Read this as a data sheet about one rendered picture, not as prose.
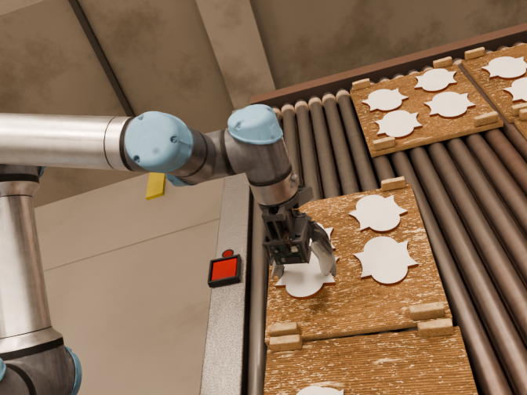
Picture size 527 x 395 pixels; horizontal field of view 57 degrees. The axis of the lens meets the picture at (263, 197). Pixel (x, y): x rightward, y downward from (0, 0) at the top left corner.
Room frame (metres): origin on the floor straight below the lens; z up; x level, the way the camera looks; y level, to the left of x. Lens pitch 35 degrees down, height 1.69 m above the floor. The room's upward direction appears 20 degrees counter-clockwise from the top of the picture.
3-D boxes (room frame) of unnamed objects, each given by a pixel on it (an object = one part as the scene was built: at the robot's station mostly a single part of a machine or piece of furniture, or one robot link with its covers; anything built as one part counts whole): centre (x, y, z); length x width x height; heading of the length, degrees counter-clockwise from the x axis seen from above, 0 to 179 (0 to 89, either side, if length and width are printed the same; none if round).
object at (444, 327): (0.51, -0.20, 0.95); 0.06 x 0.02 x 0.03; 73
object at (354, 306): (0.77, -0.13, 0.93); 0.41 x 0.35 x 0.02; 165
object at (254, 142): (0.67, -0.02, 1.32); 0.09 x 0.08 x 0.11; 75
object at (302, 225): (0.65, -0.02, 1.16); 0.09 x 0.08 x 0.12; 156
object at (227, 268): (0.86, 0.14, 0.92); 0.06 x 0.06 x 0.01; 78
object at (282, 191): (0.66, -0.03, 1.24); 0.08 x 0.08 x 0.05
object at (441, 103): (1.26, -0.53, 0.94); 0.41 x 0.35 x 0.04; 168
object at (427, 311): (0.55, -0.21, 0.95); 0.06 x 0.02 x 0.03; 75
